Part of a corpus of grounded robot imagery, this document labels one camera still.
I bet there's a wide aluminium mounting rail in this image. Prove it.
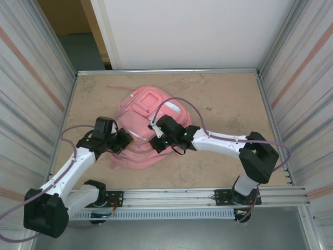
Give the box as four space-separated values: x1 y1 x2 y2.
30 186 312 209

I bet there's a slotted grey cable duct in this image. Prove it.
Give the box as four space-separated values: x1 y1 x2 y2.
69 209 235 221

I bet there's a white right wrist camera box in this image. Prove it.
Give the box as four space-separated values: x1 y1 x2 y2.
147 122 163 139

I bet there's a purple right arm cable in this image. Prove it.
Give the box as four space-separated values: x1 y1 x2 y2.
152 97 291 223

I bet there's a pink student backpack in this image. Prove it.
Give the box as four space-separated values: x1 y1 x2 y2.
108 83 193 171

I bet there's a brown wooden door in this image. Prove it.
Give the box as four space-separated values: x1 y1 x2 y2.
37 0 111 65

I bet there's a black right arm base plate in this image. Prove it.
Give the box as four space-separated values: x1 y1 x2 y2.
213 189 262 207

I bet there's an aluminium side rail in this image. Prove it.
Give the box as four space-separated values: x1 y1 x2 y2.
256 72 295 186
44 74 79 190

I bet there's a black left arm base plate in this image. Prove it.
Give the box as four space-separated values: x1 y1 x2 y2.
77 191 124 208

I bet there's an aluminium table edge rail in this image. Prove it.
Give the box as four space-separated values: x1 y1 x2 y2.
76 68 261 77

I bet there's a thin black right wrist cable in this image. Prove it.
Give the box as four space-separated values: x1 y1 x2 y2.
171 145 187 156

